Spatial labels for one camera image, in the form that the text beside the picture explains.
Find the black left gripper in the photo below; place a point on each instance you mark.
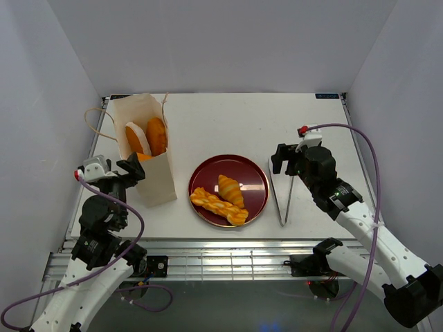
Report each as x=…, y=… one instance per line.
x=128, y=171

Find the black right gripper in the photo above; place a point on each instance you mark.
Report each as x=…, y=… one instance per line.
x=286, y=158

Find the round orange bun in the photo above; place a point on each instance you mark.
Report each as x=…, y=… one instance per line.
x=143, y=157

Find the cream paper bag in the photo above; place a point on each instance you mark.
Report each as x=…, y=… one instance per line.
x=158, y=186

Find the long white-edged bread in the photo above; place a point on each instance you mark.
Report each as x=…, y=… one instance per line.
x=137, y=139

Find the long braided pastry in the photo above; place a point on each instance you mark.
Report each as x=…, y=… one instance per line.
x=156, y=136

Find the metal tongs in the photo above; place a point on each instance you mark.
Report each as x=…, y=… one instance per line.
x=282, y=188

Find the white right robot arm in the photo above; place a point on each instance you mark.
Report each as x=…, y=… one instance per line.
x=409, y=287

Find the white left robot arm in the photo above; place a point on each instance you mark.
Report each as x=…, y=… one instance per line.
x=100, y=261

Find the blue label sticker right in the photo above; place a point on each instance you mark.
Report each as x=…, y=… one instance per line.
x=327, y=96

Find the blue label sticker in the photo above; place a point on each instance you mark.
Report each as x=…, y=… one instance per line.
x=327, y=96
x=115, y=97

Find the small croissant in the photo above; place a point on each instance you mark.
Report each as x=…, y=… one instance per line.
x=230, y=191

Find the dark red round plate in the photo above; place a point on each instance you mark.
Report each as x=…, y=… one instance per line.
x=253, y=182

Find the small twisted pastry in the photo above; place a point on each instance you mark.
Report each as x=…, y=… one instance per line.
x=236, y=216

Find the blue label sticker left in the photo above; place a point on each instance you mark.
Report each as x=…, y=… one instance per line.
x=115, y=97

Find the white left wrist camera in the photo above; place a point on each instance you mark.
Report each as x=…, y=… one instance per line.
x=94, y=169

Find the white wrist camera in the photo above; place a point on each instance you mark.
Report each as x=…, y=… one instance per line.
x=309, y=137
x=94, y=169

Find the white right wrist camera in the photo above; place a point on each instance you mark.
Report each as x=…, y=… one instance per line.
x=309, y=137

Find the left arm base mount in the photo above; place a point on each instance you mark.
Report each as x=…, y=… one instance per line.
x=154, y=266

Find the aluminium frame rail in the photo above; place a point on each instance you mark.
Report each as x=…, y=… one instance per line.
x=200, y=261

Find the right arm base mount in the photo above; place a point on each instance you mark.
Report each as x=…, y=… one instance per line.
x=307, y=266

